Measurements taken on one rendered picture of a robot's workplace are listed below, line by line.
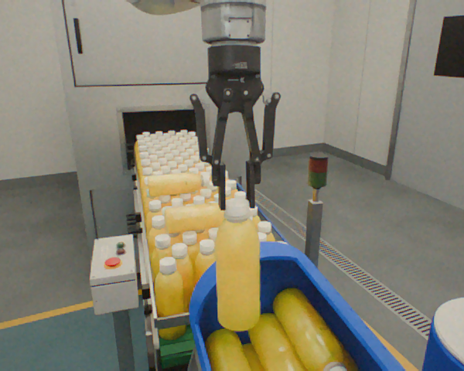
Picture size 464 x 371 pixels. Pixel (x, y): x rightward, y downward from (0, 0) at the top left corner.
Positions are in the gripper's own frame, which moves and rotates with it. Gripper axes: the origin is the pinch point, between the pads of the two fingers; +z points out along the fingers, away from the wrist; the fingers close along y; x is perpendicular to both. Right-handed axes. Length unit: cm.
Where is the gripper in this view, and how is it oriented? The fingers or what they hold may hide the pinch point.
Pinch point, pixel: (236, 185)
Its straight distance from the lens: 59.7
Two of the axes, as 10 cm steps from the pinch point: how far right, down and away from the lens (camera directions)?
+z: 0.1, 9.7, 2.4
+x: -1.7, -2.3, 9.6
